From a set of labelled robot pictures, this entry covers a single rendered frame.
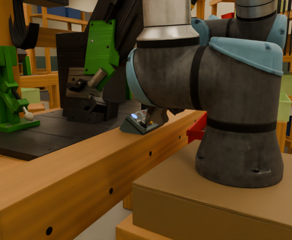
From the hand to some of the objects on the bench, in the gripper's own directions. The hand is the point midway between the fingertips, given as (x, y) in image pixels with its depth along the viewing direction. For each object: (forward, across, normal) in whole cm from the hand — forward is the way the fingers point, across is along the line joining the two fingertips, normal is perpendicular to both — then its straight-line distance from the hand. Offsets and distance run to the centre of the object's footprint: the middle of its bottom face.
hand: (146, 119), depth 86 cm
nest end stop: (+15, +6, +18) cm, 24 cm away
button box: (+9, +5, -1) cm, 10 cm away
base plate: (+25, +24, +24) cm, 42 cm away
